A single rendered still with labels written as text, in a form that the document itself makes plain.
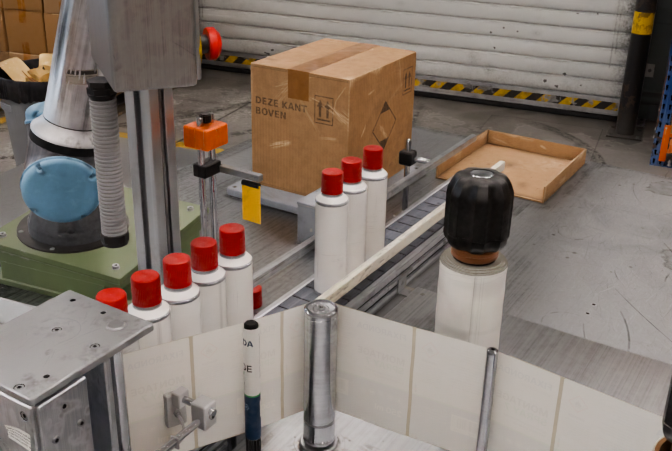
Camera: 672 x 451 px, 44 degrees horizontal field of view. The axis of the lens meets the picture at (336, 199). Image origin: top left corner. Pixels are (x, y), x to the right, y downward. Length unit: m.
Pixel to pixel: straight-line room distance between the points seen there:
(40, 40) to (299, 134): 3.48
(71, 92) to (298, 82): 0.59
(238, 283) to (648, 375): 0.57
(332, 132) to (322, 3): 4.13
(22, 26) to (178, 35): 4.22
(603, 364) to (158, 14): 0.76
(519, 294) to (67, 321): 0.90
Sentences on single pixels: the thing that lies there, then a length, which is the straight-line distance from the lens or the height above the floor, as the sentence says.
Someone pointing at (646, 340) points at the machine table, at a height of 0.83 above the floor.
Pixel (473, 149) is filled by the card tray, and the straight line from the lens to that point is 2.14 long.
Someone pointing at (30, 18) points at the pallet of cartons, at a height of 0.60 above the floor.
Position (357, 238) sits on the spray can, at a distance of 1.35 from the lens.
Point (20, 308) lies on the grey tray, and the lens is 1.39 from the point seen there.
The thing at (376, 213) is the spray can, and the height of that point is 0.98.
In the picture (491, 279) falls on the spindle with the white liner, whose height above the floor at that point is 1.05.
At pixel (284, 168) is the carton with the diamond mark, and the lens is 1.79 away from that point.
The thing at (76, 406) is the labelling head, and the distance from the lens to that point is 0.74.
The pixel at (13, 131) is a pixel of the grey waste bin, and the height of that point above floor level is 0.38.
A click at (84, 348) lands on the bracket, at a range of 0.75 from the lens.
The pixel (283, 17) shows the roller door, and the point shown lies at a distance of 5.92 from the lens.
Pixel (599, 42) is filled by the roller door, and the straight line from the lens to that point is 5.37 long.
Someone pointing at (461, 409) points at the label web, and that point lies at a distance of 0.95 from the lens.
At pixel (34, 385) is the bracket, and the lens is 0.72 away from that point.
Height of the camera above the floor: 1.54
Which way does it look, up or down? 23 degrees down
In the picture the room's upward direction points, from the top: 1 degrees clockwise
